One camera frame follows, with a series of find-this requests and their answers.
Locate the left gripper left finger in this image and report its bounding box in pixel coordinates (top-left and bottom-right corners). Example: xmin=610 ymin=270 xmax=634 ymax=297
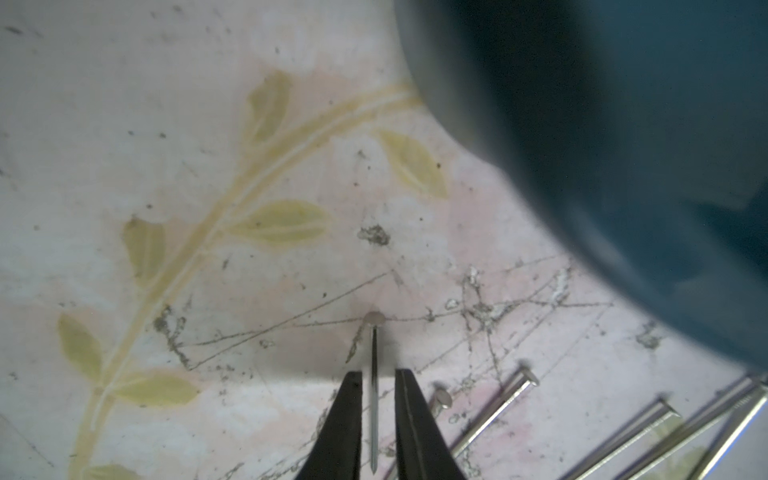
xmin=295 ymin=371 xmax=363 ymax=480

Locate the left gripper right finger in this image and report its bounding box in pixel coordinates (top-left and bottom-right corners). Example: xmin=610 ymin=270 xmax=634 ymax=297
xmin=395 ymin=369 xmax=465 ymax=480

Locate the steel nail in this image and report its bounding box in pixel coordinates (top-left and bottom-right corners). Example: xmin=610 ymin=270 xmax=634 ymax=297
xmin=385 ymin=386 xmax=453 ymax=480
xmin=451 ymin=366 xmax=539 ymax=459
xmin=561 ymin=397 xmax=680 ymax=480
xmin=616 ymin=379 xmax=767 ymax=480
xmin=688 ymin=382 xmax=767 ymax=480
xmin=364 ymin=311 xmax=386 ymax=474

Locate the teal plastic storage box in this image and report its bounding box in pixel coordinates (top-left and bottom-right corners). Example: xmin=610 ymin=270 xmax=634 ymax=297
xmin=394 ymin=1 xmax=767 ymax=369

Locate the pink floral table mat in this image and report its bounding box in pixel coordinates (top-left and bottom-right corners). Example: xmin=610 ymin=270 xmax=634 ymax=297
xmin=1 ymin=1 xmax=750 ymax=479

